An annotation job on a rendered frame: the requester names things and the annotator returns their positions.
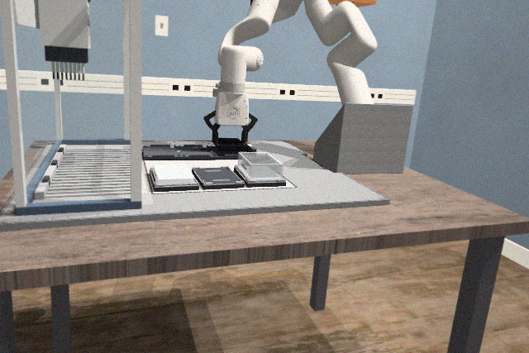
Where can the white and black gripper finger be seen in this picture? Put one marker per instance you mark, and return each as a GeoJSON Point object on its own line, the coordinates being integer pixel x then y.
{"type": "Point", "coordinates": [246, 129]}
{"type": "Point", "coordinates": [213, 127]}

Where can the black well plate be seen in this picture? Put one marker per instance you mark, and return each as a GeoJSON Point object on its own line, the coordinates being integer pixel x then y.
{"type": "Point", "coordinates": [231, 144]}

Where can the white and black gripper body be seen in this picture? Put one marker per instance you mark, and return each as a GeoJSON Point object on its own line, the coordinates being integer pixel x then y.
{"type": "Point", "coordinates": [232, 109]}

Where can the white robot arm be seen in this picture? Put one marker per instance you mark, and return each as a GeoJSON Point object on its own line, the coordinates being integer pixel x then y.
{"type": "Point", "coordinates": [331, 25]}

